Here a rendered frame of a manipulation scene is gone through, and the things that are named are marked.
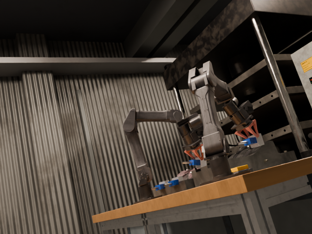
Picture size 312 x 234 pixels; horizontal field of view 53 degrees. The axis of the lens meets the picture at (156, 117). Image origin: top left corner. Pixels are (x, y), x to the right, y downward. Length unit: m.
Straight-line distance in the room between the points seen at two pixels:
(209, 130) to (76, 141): 2.45
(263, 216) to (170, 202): 0.32
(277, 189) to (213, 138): 0.34
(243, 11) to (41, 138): 2.15
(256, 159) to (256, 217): 0.88
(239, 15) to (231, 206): 1.75
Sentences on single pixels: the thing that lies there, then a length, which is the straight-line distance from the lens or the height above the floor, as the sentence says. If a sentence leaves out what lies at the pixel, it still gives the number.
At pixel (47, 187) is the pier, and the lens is 3.13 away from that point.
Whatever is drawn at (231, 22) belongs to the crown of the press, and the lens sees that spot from 2.42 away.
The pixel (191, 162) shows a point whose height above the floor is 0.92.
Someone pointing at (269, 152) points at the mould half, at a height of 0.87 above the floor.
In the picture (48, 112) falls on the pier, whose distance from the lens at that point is 3.32.
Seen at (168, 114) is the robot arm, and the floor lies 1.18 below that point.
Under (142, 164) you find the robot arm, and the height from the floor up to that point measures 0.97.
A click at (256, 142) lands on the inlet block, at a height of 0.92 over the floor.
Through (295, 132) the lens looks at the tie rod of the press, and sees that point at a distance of 2.11.
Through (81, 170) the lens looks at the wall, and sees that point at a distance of 3.35.
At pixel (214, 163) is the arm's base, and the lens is 1.05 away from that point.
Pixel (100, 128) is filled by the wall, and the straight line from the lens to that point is 3.52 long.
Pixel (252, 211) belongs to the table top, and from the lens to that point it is 0.76.
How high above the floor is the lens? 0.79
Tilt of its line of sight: 15 degrees up
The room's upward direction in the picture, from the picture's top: 15 degrees counter-clockwise
